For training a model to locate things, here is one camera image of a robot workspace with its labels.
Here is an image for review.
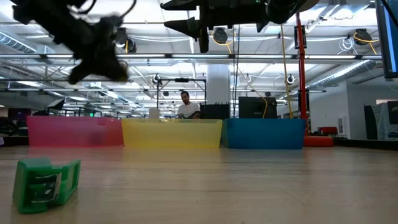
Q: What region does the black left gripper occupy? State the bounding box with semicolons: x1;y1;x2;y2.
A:
68;17;130;85

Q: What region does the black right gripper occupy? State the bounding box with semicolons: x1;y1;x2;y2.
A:
160;0;270;53

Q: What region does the green mini stapler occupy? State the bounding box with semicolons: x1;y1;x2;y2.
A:
12;157;81;215

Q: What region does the pink plastic bin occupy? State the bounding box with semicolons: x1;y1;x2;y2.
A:
26;115;124;147

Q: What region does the person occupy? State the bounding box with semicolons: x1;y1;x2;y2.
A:
176;90;201;120

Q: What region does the yellow plastic bin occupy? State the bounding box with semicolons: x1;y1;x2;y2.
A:
121;118;224;149

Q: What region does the black equipment case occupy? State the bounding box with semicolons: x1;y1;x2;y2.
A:
238;96;278;119
200;103;231;121

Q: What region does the red desk lamp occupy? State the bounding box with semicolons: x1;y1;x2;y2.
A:
294;0;335;147

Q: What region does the blue plastic bin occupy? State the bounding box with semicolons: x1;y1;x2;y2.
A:
221;118;307;151

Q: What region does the black computer monitor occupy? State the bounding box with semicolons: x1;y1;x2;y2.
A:
374;0;398;79

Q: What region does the black ceiling cable reel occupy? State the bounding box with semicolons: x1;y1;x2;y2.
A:
114;27;137;54
213;27;228;45
354;28;373;46

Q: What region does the black background rig frame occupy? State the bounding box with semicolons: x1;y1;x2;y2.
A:
156;78;208;110

